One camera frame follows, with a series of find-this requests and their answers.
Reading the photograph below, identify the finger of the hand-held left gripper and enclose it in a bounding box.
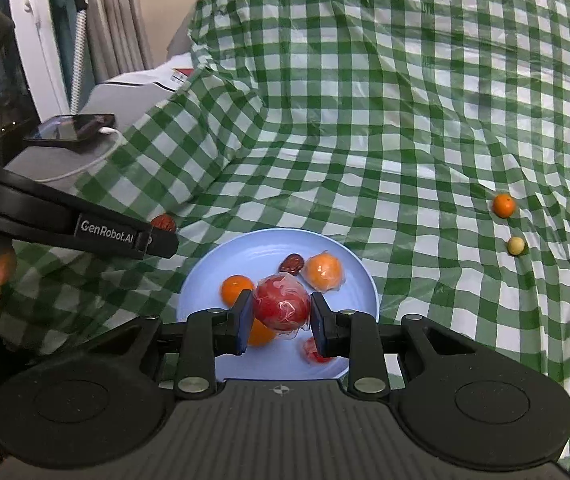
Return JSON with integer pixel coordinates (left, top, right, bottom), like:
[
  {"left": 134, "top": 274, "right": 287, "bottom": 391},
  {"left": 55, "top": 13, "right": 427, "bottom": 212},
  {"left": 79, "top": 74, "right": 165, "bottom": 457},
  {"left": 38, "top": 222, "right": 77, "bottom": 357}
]
[{"left": 142, "top": 230, "right": 179, "bottom": 260}]

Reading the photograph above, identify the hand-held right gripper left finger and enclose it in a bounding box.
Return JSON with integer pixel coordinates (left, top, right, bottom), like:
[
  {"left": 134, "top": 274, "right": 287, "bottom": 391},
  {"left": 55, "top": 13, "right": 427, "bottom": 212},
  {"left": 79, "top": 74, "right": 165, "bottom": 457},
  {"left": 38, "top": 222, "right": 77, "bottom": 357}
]
[{"left": 90, "top": 290, "right": 256, "bottom": 400}]

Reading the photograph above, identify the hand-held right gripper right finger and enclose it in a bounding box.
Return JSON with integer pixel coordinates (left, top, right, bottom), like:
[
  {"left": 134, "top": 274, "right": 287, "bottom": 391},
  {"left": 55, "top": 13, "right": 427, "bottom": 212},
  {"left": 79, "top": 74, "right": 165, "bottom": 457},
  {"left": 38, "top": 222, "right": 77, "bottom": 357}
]
[{"left": 311, "top": 291, "right": 471, "bottom": 396}]

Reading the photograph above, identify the plastic-wrapped orange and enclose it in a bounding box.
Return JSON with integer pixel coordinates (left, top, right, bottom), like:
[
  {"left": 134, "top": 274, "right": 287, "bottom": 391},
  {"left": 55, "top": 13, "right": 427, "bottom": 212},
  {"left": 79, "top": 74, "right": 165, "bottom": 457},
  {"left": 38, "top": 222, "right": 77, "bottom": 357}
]
[
  {"left": 247, "top": 317, "right": 278, "bottom": 348},
  {"left": 301, "top": 251, "right": 347, "bottom": 292}
]

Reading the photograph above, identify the red plastic-wrapped fruit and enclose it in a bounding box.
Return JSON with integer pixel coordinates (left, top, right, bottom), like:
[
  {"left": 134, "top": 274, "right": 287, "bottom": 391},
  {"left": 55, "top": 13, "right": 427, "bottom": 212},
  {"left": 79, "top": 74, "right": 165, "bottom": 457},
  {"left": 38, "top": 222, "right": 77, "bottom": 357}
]
[
  {"left": 299, "top": 336, "right": 336, "bottom": 365},
  {"left": 251, "top": 272, "right": 313, "bottom": 338}
]

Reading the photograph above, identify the small bare orange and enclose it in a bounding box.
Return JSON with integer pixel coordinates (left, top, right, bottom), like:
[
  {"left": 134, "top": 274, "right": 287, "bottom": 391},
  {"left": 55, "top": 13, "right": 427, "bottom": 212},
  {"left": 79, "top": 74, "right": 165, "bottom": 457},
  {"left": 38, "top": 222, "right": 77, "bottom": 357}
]
[
  {"left": 221, "top": 275, "right": 256, "bottom": 307},
  {"left": 492, "top": 192, "right": 517, "bottom": 219}
]

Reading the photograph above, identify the light blue plate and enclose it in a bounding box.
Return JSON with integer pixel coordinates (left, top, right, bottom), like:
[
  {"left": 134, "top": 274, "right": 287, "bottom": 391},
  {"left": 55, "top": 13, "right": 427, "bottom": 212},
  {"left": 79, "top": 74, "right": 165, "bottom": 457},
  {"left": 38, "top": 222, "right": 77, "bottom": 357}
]
[{"left": 175, "top": 229, "right": 380, "bottom": 381}]

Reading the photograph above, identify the black smartphone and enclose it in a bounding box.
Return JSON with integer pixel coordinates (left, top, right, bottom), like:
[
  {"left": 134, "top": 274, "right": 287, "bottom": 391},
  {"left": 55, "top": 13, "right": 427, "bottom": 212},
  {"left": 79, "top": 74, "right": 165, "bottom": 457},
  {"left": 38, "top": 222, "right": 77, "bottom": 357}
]
[{"left": 22, "top": 114, "right": 116, "bottom": 150}]

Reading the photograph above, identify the white printed pillow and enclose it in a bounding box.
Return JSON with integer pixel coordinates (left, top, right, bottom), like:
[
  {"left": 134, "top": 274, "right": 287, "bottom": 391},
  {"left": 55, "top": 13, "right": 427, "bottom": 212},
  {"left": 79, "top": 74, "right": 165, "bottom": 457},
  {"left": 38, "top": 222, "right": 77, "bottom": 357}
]
[{"left": 152, "top": 57, "right": 196, "bottom": 88}]

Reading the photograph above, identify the teal curtain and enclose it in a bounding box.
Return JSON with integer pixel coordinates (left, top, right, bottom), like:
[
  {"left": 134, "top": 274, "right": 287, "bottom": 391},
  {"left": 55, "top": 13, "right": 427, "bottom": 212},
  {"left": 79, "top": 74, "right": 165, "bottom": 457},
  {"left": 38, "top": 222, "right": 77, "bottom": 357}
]
[{"left": 47, "top": 0, "right": 78, "bottom": 91}]

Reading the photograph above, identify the grey pillow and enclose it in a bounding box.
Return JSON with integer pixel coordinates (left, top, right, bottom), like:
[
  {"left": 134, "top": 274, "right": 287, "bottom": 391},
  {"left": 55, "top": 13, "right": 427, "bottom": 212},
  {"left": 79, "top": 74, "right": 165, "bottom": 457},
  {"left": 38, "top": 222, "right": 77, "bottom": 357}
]
[{"left": 165, "top": 2, "right": 201, "bottom": 63}]

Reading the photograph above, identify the grey curtain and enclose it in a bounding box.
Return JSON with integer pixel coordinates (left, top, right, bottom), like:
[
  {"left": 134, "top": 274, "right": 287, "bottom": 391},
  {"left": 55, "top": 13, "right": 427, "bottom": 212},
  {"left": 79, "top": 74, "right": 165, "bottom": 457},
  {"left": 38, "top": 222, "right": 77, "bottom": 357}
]
[{"left": 85, "top": 0, "right": 153, "bottom": 86}]

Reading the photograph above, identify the green checked tablecloth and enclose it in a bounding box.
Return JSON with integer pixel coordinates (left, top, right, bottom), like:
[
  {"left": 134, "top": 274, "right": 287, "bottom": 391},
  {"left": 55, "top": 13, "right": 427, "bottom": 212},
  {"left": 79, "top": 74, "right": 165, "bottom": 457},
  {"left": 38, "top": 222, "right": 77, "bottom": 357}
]
[{"left": 0, "top": 0, "right": 570, "bottom": 471}]

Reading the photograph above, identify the white charging cable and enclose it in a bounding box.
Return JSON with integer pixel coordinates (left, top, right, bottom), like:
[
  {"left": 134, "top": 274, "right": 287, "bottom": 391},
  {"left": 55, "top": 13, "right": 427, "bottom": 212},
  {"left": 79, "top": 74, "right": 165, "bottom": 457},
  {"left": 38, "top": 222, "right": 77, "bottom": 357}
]
[{"left": 35, "top": 127, "right": 126, "bottom": 183}]

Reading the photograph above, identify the white ribbed pole black handle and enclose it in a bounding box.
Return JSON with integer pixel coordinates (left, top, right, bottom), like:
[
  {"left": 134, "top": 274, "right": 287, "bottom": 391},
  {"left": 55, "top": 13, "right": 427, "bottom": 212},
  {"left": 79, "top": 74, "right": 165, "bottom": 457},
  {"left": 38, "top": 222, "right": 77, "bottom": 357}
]
[{"left": 62, "top": 0, "right": 90, "bottom": 116}]

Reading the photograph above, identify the white window frame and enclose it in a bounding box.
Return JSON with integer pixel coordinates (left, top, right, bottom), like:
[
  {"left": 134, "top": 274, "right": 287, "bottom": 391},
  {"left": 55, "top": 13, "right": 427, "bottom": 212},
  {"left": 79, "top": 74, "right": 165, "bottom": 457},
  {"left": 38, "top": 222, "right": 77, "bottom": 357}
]
[{"left": 5, "top": 0, "right": 73, "bottom": 121}]

